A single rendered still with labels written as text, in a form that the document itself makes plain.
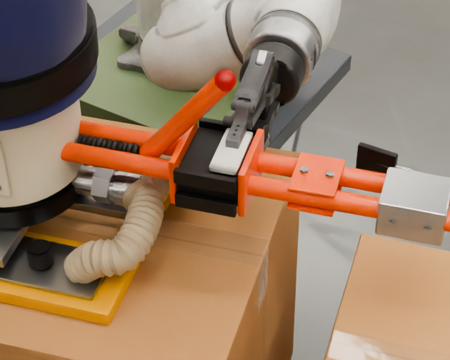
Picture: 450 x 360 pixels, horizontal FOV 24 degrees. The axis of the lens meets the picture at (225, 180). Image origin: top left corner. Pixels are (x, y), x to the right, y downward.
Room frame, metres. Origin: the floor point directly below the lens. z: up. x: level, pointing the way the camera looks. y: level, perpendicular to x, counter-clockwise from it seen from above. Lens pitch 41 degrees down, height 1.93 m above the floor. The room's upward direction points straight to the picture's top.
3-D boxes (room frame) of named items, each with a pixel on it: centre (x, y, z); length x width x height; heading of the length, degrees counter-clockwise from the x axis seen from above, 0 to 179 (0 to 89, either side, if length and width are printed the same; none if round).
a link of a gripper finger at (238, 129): (0.89, -0.01, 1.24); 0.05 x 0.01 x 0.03; 164
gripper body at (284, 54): (1.01, -0.05, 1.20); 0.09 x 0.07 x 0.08; 164
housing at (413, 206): (0.80, -0.20, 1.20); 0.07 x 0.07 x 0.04; 74
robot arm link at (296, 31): (1.08, -0.07, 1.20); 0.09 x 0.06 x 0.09; 74
